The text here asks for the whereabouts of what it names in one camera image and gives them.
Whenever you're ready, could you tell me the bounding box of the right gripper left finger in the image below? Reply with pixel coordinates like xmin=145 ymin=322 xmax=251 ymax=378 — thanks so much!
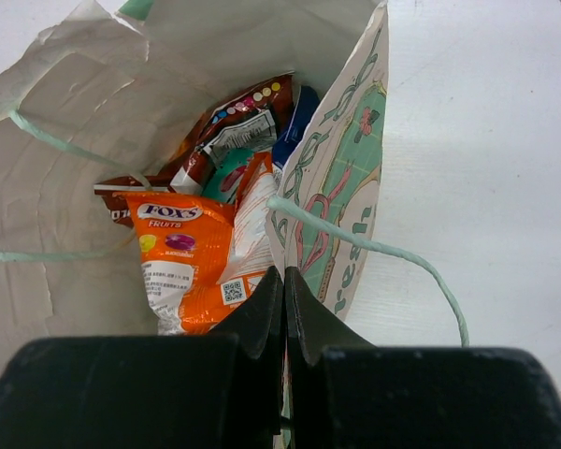
xmin=0 ymin=268 xmax=284 ymax=448

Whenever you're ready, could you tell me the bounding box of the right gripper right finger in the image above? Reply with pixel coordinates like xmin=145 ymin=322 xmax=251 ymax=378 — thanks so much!
xmin=284 ymin=268 xmax=561 ymax=448

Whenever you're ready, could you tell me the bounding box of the orange candy bag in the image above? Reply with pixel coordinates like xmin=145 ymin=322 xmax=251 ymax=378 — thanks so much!
xmin=119 ymin=152 xmax=277 ymax=335

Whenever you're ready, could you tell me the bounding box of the teal Fox's candy bag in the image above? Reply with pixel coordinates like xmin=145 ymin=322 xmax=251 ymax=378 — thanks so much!
xmin=202 ymin=148 xmax=254 ymax=204

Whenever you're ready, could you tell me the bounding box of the red chips bag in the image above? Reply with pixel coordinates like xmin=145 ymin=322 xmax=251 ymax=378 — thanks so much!
xmin=93 ymin=73 xmax=295 ymax=229

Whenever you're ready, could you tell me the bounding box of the blue snack bag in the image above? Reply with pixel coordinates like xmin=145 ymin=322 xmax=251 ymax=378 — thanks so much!
xmin=272 ymin=85 xmax=320 ymax=173

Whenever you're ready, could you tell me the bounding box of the green paper bag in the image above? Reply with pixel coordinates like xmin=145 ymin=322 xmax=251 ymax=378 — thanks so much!
xmin=0 ymin=0 xmax=471 ymax=449

